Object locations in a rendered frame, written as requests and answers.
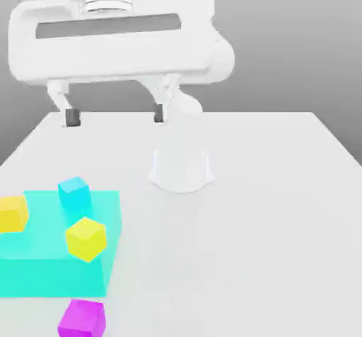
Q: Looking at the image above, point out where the small magenta cube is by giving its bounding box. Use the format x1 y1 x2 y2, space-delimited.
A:
57 299 107 337

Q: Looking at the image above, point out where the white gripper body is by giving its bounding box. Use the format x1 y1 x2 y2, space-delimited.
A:
7 0 235 86

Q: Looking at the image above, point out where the small orange cube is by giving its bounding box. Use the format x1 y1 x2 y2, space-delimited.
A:
0 195 30 234

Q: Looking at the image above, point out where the small yellow cube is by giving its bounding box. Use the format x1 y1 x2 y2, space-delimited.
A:
65 217 107 263

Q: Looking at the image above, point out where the large turquoise box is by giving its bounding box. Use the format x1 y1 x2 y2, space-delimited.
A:
0 190 123 299

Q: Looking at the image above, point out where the small blue cube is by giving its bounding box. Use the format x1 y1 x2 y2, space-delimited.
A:
57 176 93 214

